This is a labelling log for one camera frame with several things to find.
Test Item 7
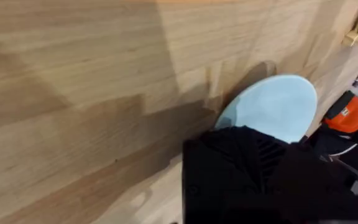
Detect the light blue plate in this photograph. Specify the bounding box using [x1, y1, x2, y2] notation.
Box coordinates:
[214, 73, 318, 144]

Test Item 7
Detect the orange and black tool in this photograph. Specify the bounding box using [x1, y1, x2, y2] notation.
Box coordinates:
[322, 90, 358, 134]

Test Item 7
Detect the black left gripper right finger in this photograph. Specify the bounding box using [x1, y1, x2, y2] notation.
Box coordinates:
[261, 142, 358, 224]

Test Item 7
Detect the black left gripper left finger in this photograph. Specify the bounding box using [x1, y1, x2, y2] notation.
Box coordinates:
[181, 125, 288, 224]

